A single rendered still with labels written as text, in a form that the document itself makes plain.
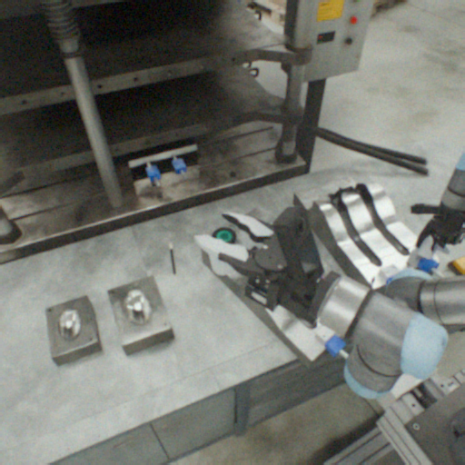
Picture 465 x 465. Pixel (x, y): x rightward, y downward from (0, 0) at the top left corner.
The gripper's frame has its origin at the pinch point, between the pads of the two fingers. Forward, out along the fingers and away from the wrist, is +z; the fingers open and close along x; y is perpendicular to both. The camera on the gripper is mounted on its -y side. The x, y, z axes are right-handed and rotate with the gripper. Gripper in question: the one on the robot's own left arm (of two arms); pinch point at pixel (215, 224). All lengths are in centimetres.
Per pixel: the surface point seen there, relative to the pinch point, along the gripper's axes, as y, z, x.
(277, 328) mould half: 57, -4, 29
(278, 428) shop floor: 141, -13, 41
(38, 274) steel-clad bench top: 66, 73, 2
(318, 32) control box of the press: 2, 38, 116
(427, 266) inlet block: 43, -33, 66
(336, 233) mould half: 48, -3, 67
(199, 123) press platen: 32, 60, 72
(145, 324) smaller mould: 59, 27, 7
